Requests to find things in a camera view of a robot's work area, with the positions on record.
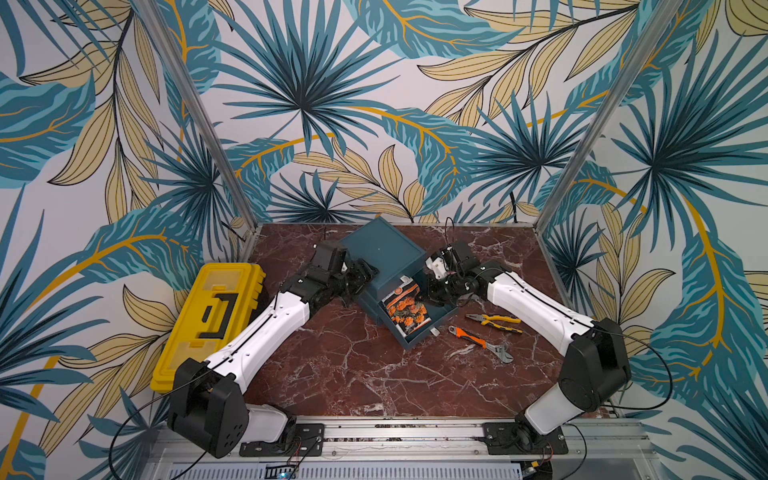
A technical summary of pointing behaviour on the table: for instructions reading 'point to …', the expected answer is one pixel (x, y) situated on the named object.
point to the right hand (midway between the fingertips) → (415, 297)
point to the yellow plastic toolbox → (223, 298)
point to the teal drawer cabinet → (392, 253)
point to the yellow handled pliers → (486, 321)
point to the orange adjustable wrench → (500, 350)
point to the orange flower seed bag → (405, 307)
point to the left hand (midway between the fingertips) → (375, 281)
